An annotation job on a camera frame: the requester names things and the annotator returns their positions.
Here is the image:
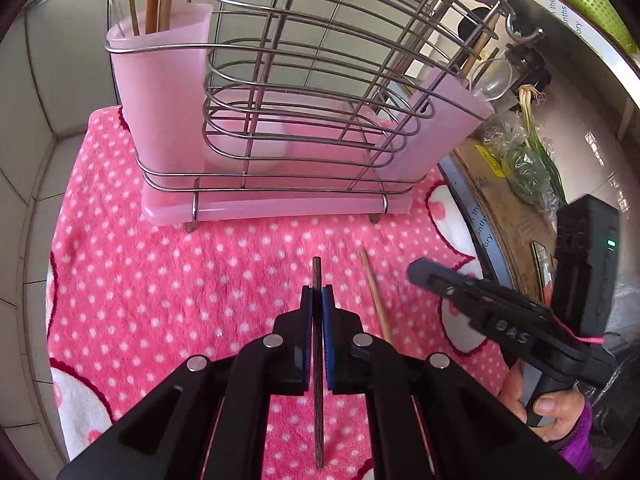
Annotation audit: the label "dark wooden chopstick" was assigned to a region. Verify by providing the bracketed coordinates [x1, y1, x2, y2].
[311, 257, 324, 469]

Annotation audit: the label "purple sleeve forearm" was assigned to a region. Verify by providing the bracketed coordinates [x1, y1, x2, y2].
[558, 403, 602, 479]

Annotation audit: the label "person's right hand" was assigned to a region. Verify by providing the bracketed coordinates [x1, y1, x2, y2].
[498, 362, 586, 442]

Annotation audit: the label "light wooden chopstick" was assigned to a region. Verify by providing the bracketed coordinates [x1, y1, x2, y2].
[359, 247, 394, 346]

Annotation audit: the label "metal shelf rack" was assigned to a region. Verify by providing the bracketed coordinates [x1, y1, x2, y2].
[440, 0, 639, 312]

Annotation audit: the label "pink polka dot towel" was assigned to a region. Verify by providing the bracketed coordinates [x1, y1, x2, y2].
[46, 106, 506, 456]

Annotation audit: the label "pink plastic utensil holder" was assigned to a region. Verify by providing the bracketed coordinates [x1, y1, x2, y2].
[106, 3, 494, 226]

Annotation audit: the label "green onions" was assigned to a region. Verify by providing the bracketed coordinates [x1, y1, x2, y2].
[518, 84, 567, 206]

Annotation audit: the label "green plastic basket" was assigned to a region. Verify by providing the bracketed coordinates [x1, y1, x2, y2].
[546, 0, 640, 57]

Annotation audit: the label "metal wire utensil rack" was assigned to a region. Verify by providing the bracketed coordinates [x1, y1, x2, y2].
[106, 0, 544, 228]

